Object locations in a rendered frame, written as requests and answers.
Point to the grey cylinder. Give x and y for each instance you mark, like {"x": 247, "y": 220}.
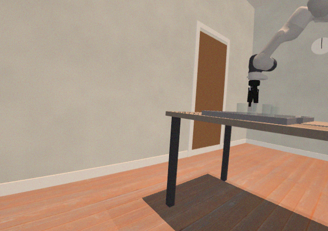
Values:
{"x": 254, "y": 110}
{"x": 242, "y": 108}
{"x": 277, "y": 110}
{"x": 268, "y": 110}

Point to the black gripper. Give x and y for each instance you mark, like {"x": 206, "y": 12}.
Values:
{"x": 253, "y": 93}

